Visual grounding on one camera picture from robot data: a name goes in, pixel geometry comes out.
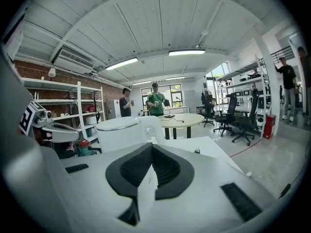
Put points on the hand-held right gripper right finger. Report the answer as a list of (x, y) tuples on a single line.
[(182, 176)]

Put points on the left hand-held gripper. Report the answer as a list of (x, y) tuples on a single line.
[(60, 133)]

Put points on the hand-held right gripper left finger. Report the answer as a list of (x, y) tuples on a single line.
[(116, 176)]

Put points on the white paper cup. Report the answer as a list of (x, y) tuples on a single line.
[(116, 135)]

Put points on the flat black base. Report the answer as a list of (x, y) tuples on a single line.
[(169, 116)]

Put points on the black device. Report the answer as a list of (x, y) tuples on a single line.
[(167, 102)]

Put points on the red and green vacuum cleaner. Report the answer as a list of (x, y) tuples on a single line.
[(83, 145)]

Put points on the small black plug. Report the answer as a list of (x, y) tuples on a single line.
[(197, 150)]

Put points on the white storage box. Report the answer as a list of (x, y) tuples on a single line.
[(91, 120)]

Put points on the white rectangular table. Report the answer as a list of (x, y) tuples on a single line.
[(206, 149)]

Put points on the red bag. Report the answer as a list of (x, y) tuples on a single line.
[(91, 108)]

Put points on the black coat stand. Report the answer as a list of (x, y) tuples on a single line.
[(97, 108)]

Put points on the round beige table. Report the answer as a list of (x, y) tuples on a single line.
[(184, 119)]

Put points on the white hanging lamp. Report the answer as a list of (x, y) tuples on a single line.
[(51, 72)]

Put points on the long white table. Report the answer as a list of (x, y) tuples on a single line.
[(178, 108)]

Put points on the white air conditioner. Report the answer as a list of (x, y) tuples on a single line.
[(73, 62)]

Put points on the black office chair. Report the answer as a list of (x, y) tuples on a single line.
[(209, 105), (228, 115), (247, 120)]

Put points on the grey metal cabinet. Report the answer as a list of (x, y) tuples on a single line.
[(189, 101)]

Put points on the black framed window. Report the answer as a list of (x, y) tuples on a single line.
[(170, 93)]

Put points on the ceiling tube light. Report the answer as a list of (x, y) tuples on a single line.
[(175, 78), (142, 83), (187, 52), (121, 63)]

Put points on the red fire extinguisher box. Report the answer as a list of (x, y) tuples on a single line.
[(269, 126)]

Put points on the metal storage rack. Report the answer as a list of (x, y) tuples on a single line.
[(243, 81)]

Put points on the black mezzanine railing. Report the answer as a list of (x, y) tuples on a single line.
[(281, 54)]

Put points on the white wall shelf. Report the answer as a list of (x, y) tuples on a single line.
[(60, 84)]

